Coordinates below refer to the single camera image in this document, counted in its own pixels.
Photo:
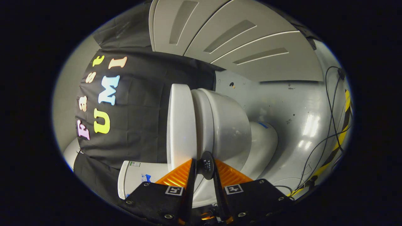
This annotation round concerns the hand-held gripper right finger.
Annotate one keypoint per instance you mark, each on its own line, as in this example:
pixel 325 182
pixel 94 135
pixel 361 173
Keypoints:
pixel 257 197

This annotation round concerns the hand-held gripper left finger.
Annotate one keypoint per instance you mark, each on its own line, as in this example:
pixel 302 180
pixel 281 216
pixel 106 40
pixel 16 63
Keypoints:
pixel 157 201

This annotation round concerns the black backdrop cloth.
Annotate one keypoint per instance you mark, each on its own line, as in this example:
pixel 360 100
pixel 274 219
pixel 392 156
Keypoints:
pixel 141 119

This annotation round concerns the yellow black floor tape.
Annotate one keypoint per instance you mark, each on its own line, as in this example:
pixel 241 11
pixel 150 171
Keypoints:
pixel 347 100

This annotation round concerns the white cabinet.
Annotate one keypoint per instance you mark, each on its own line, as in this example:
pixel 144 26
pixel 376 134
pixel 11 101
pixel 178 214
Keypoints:
pixel 238 40

